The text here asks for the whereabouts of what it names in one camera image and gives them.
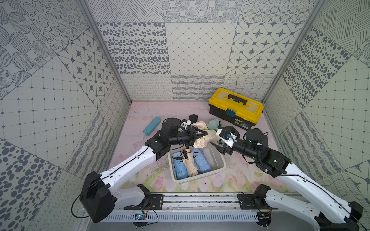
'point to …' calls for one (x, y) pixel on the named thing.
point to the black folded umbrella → (193, 118)
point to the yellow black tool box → (241, 111)
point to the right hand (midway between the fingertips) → (217, 134)
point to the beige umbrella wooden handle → (188, 159)
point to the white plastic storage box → (215, 158)
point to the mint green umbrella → (214, 124)
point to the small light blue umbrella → (202, 164)
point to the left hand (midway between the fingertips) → (207, 131)
